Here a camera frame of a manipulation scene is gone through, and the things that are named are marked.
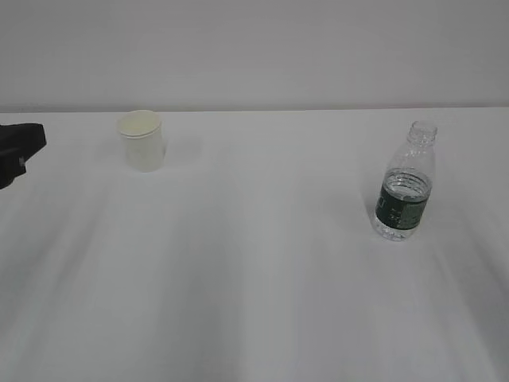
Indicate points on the clear water bottle green label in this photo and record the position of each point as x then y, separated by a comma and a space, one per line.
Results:
407, 184

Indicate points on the white paper cup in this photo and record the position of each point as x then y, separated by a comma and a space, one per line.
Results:
141, 134

